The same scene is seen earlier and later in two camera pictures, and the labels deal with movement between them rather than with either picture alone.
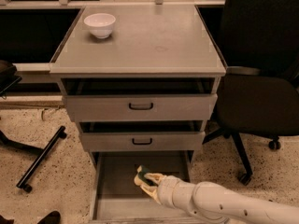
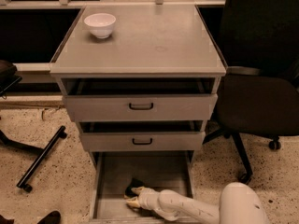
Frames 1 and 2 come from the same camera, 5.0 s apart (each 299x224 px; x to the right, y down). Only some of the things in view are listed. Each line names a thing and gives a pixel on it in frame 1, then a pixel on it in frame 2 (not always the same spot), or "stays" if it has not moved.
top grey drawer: x=139 y=99 stays
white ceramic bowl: x=100 y=24 stays
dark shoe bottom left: x=52 y=217 stays
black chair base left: x=8 y=77 stays
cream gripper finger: x=152 y=190 to x=134 y=202
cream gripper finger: x=155 y=177 to x=138 y=189
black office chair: x=259 y=96 stays
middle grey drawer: x=145 y=135 stays
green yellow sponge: x=140 y=179 to x=134 y=183
